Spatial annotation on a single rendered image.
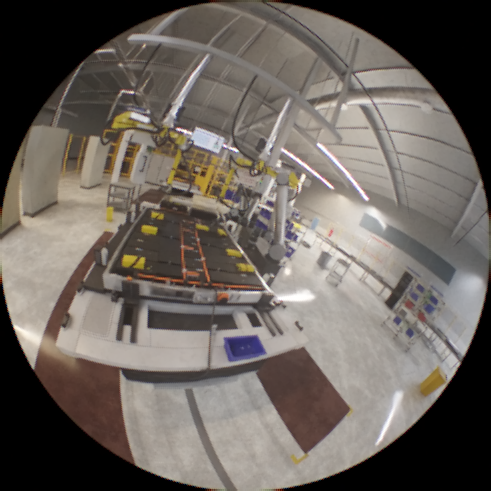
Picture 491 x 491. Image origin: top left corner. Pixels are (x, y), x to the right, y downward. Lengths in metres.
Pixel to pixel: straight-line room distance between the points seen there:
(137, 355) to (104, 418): 1.01
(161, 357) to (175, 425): 0.92
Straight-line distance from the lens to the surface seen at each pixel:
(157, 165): 10.96
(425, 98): 7.53
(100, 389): 1.79
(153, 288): 1.04
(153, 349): 0.93
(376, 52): 9.66
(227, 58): 2.50
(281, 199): 1.85
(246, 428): 1.82
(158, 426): 1.68
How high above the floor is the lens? 1.68
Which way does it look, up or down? 19 degrees down
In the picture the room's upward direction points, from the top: 24 degrees clockwise
